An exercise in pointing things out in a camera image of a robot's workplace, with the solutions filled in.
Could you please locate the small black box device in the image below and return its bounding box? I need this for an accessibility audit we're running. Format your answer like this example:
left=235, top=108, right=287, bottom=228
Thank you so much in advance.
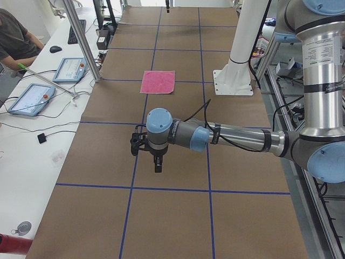
left=96, top=29, right=111, bottom=50

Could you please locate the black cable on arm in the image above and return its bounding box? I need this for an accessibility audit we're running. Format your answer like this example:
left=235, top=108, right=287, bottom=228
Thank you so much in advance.
left=183, top=98, right=266, bottom=152

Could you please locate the aluminium frame post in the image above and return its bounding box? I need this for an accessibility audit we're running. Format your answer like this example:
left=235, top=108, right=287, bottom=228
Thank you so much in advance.
left=62, top=0, right=101, bottom=83

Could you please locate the thin metal rod green tip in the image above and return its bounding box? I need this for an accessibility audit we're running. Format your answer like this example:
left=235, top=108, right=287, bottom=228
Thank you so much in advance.
left=17, top=63, right=77, bottom=97

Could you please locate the black keyboard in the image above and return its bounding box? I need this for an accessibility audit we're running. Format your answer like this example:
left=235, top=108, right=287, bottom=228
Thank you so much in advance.
left=67, top=19, right=87, bottom=45

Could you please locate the small black square puck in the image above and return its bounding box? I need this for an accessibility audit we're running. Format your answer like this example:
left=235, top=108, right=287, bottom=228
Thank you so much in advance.
left=37, top=133, right=47, bottom=144

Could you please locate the teach pendant tablet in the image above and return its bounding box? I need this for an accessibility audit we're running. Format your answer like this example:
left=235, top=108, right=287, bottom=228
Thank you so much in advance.
left=53, top=57, right=87, bottom=84
left=9, top=84, right=56, bottom=117

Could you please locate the black monitor with stand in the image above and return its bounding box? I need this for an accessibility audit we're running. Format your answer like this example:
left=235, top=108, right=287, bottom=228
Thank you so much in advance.
left=93, top=0, right=118, bottom=30

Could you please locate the red cylinder object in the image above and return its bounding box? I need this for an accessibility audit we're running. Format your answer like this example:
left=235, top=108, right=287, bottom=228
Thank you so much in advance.
left=0, top=234, right=33, bottom=255

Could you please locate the near teach pendant tablet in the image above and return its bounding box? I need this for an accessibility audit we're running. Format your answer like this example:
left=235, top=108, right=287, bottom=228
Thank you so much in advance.
left=9, top=84, right=56, bottom=117

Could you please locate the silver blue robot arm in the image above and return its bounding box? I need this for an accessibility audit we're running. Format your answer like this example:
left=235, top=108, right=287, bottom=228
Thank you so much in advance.
left=144, top=1, right=344, bottom=183

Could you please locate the black computer mouse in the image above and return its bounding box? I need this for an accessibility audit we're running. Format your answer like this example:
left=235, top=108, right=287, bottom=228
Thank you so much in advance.
left=50, top=45, right=62, bottom=53

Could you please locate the far teach pendant tablet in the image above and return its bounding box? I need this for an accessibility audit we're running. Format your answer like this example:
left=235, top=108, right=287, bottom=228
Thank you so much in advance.
left=53, top=57, right=87, bottom=84

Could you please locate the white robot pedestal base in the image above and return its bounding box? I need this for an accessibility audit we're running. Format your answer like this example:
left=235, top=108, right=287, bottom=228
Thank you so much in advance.
left=213, top=0, right=271, bottom=96

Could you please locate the aluminium side frame rail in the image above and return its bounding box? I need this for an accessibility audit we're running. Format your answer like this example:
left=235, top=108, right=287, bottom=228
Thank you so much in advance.
left=257, top=32, right=344, bottom=258

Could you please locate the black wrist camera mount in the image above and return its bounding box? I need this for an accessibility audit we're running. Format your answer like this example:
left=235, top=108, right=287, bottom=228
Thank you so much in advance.
left=130, top=132, right=150, bottom=156

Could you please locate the pink and grey towel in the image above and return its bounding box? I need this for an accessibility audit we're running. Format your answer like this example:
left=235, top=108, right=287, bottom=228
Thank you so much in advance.
left=140, top=71, right=175, bottom=94

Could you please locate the seated person in grey shirt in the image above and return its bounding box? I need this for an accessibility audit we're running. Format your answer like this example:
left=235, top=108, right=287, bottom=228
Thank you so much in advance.
left=1, top=9, right=44, bottom=71

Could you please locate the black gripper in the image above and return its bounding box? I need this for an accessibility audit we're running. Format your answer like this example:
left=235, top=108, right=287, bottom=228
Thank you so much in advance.
left=150, top=148, right=168, bottom=173

